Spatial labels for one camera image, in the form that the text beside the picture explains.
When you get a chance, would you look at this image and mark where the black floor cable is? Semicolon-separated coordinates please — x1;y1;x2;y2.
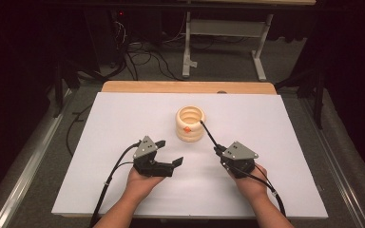
65;104;93;158

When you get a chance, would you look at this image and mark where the dark box with red light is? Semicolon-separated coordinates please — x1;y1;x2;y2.
84;9;127;67

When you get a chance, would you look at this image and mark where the person's right hand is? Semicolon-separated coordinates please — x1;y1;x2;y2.
230;163;269;201

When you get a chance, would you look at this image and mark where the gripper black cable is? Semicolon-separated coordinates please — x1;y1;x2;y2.
88;142;142;228
221;161;287;219

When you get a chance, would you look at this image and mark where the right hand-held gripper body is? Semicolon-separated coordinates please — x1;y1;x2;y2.
221;141;259;180

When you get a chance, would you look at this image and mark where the dark metal stand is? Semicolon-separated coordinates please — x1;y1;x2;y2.
52;60;81;119
274;67;328;130

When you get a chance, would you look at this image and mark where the wooden table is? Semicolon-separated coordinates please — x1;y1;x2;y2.
101;80;279;96

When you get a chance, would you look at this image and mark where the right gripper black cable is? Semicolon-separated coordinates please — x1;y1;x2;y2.
221;161;287;219

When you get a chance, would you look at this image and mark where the white board table cover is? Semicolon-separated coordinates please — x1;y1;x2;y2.
50;91;329;220

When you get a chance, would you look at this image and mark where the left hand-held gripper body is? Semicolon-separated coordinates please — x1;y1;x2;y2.
132;135;176;178

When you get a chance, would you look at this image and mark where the metal floor rail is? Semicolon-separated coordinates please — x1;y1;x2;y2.
298;94;365;228
0;89;75;228

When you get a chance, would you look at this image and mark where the person's left hand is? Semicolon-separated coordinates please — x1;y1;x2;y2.
125;166;166;201

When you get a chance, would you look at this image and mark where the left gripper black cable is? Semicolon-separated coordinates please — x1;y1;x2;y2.
88;142;142;228

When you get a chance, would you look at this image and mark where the tangle of black floor cables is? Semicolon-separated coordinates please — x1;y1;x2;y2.
107;18;188;82

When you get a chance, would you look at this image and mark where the cream ribbed pen holder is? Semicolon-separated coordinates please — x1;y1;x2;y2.
175;104;206;143

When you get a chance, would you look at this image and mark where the white metal desk frame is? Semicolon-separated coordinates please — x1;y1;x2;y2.
182;10;275;83

